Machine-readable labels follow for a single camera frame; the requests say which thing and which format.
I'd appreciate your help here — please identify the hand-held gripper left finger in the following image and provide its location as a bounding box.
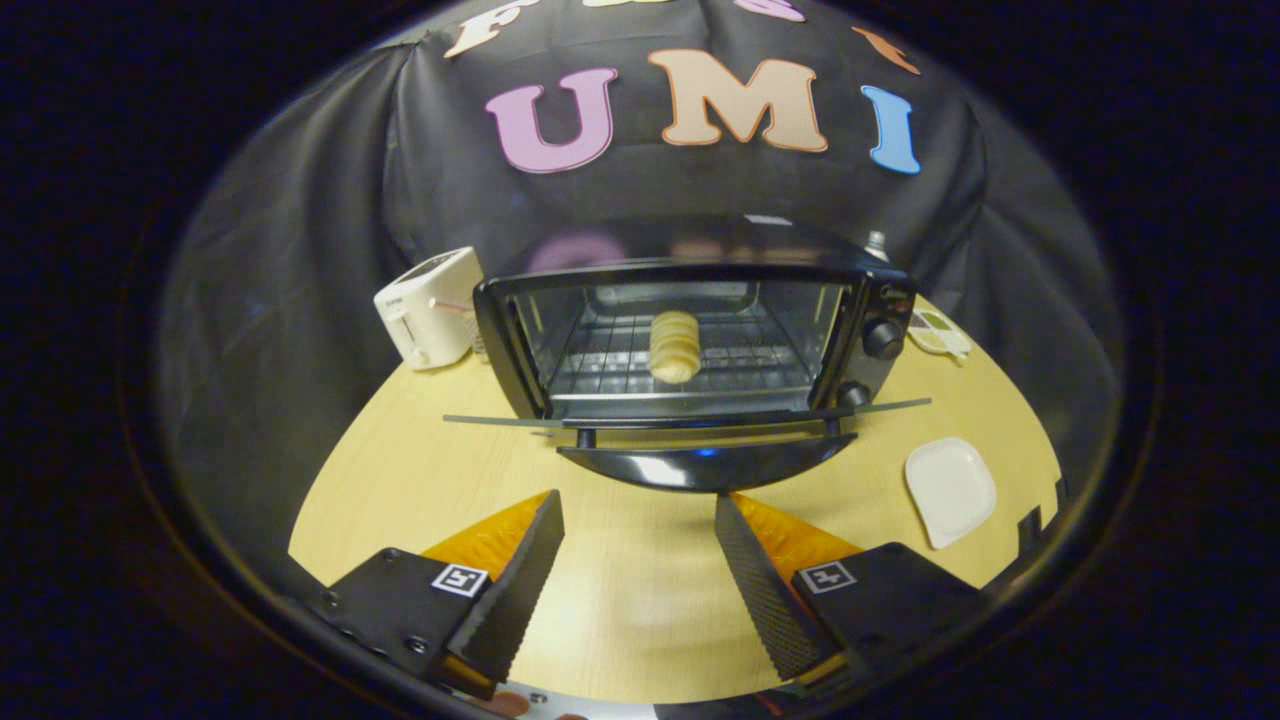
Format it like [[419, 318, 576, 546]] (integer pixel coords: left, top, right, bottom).
[[305, 489, 566, 701]]

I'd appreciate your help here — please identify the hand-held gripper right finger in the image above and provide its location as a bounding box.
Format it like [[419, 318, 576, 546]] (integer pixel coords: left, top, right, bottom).
[[713, 492, 989, 699]]

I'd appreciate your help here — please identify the spiral bread roll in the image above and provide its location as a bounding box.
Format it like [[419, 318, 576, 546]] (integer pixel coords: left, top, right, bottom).
[[648, 310, 703, 385]]

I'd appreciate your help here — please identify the black toaster oven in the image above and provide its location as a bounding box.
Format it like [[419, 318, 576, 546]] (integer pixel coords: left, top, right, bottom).
[[443, 215, 933, 493]]

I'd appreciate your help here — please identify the white pop-up toaster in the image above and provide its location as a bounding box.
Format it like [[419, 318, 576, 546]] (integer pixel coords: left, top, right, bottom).
[[374, 246, 485, 372]]

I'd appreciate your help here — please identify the white square plate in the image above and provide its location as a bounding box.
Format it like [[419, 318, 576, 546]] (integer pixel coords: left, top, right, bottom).
[[904, 436, 998, 551]]

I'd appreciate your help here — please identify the white sectioned grain dish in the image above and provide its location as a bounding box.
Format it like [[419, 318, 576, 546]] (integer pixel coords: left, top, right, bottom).
[[907, 307, 973, 363]]

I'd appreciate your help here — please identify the black backdrop cloth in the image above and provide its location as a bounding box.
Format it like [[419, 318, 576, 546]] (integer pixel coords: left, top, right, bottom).
[[160, 0, 1126, 601]]

